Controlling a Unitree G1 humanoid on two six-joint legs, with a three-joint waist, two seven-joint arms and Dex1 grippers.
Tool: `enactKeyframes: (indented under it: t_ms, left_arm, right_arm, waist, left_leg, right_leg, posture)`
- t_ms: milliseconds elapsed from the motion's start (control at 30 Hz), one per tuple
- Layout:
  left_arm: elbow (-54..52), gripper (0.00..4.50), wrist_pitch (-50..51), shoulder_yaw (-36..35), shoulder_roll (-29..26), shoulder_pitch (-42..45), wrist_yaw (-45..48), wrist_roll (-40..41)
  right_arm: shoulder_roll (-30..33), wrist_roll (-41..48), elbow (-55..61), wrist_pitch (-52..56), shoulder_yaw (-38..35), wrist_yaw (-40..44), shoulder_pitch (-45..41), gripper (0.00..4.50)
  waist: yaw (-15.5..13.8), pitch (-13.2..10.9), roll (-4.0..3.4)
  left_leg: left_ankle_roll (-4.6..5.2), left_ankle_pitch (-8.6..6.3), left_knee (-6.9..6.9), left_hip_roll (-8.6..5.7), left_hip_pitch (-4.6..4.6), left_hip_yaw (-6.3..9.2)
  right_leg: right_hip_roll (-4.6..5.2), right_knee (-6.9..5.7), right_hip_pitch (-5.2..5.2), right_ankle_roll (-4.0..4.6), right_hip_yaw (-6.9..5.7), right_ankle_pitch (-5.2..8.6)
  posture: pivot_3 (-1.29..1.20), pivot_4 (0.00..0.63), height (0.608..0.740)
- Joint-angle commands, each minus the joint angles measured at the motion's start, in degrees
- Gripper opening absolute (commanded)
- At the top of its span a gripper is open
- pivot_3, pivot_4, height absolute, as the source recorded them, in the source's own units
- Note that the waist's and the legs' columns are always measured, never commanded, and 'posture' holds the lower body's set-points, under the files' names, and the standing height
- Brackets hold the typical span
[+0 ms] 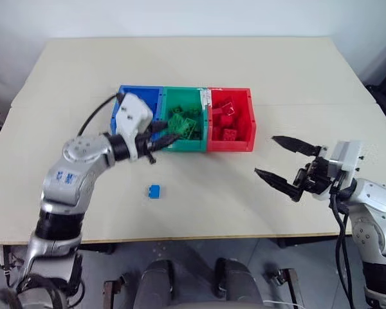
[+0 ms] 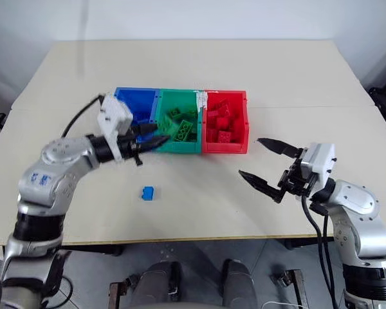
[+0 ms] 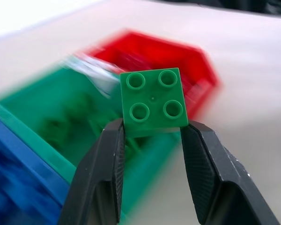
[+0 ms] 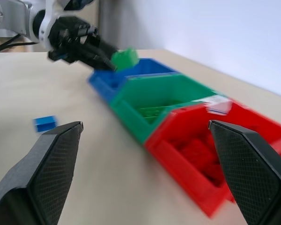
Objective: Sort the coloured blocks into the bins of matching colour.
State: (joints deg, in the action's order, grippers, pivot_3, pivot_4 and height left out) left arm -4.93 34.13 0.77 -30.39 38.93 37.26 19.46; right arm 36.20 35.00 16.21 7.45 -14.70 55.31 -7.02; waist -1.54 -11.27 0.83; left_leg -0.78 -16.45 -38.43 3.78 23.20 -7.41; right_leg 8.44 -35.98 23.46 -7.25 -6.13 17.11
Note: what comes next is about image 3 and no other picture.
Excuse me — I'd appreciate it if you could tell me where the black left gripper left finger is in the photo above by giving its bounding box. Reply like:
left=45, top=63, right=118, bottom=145
left=59, top=118, right=126, bottom=225

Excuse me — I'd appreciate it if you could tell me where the green four-stud toy block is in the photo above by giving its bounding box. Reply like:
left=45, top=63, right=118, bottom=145
left=119, top=67, right=189, bottom=138

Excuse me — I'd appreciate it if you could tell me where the green toy blocks pile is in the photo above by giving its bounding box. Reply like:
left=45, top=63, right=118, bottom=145
left=41, top=92, right=141, bottom=162

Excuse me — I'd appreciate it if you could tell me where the green plastic bin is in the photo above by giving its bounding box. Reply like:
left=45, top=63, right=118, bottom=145
left=0, top=58, right=181, bottom=216

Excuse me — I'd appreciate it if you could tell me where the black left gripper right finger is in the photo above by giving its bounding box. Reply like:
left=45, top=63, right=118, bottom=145
left=179, top=120, right=281, bottom=225

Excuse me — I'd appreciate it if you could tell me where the blue plastic bin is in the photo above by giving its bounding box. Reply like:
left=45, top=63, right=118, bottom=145
left=0, top=112, right=70, bottom=225

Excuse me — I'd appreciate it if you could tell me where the red plastic bin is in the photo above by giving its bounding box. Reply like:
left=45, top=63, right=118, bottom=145
left=83, top=29, right=223, bottom=120

